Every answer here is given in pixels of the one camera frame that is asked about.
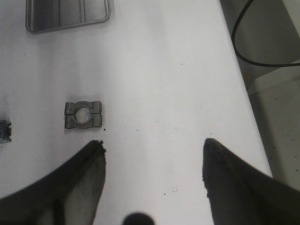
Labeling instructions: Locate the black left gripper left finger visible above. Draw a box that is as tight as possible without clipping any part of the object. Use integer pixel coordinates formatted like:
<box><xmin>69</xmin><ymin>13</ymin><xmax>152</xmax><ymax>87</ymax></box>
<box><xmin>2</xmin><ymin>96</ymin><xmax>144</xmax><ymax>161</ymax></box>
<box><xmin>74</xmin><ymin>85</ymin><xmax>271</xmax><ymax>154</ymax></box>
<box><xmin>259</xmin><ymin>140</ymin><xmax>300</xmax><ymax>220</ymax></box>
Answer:
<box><xmin>0</xmin><ymin>140</ymin><xmax>106</xmax><ymax>225</ymax></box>

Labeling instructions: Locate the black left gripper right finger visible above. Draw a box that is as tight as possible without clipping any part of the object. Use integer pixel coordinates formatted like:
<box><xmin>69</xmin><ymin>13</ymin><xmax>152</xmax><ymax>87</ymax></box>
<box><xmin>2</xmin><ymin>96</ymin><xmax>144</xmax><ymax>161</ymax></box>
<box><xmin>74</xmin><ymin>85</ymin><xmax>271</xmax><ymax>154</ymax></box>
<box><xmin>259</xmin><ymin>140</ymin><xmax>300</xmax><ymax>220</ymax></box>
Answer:
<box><xmin>202</xmin><ymin>138</ymin><xmax>300</xmax><ymax>225</ymax></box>

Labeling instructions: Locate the silver metal tray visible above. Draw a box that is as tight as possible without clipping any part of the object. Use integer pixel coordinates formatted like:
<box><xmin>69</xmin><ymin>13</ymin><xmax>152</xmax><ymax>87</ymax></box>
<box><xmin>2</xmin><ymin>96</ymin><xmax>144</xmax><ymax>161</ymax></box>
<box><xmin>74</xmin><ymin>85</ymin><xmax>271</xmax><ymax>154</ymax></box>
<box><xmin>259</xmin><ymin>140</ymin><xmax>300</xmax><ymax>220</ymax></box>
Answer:
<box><xmin>25</xmin><ymin>0</ymin><xmax>112</xmax><ymax>33</ymax></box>

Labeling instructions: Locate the grey metal clamp block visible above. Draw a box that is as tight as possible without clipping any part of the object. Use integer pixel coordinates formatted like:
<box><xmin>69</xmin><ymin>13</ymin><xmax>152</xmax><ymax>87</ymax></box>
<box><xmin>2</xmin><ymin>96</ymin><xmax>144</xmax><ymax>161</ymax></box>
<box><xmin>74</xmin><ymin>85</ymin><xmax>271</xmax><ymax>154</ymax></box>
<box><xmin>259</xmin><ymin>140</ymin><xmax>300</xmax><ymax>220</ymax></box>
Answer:
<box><xmin>64</xmin><ymin>101</ymin><xmax>102</xmax><ymax>129</ymax></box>

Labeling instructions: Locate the red emergency stop button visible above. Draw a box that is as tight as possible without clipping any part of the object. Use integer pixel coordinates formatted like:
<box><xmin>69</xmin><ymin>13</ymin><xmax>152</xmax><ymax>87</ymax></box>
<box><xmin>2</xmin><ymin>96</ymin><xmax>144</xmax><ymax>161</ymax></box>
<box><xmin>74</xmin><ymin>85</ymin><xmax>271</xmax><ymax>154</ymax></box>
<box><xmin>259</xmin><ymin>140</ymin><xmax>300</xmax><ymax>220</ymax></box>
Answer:
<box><xmin>0</xmin><ymin>120</ymin><xmax>11</xmax><ymax>144</ymax></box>

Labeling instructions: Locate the black cable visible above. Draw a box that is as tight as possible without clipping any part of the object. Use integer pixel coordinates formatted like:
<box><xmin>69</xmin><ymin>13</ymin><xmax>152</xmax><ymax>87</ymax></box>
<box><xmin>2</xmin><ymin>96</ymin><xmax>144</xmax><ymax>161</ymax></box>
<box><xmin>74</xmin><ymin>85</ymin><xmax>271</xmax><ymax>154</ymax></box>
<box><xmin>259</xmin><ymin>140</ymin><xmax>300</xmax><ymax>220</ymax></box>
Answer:
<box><xmin>231</xmin><ymin>0</ymin><xmax>300</xmax><ymax>67</ymax></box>

